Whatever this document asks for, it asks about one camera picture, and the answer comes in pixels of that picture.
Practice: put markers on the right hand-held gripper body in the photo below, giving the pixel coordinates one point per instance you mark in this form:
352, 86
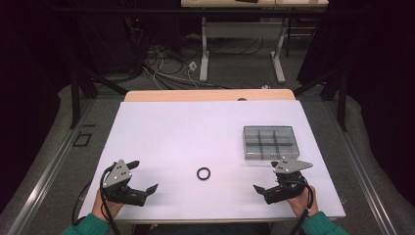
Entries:
287, 187

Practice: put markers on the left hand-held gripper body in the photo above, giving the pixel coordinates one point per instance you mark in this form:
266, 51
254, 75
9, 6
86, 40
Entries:
119, 174

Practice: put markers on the clear plastic compartment box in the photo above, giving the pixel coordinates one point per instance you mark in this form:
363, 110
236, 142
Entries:
270, 143

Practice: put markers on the person's right hand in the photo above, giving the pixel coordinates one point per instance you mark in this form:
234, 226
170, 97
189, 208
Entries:
305, 204

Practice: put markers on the person's left hand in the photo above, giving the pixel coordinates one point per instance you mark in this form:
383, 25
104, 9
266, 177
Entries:
106, 209

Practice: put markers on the white table mat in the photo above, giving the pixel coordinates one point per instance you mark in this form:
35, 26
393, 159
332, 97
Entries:
182, 130

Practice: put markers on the black metal stand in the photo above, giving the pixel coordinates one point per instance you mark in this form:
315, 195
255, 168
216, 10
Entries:
75, 104
342, 104

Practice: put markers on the light wooden table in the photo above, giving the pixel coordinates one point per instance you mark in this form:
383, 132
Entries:
195, 95

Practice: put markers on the white power adapter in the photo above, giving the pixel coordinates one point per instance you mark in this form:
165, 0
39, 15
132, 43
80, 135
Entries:
192, 66

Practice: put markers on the dark curtain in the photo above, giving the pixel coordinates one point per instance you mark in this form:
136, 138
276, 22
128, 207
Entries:
381, 98
26, 98

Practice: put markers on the white desk with metal legs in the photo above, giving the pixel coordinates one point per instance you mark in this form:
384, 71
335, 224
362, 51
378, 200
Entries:
241, 30

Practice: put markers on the aluminium floor rail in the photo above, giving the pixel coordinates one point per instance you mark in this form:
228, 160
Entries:
49, 176
365, 176

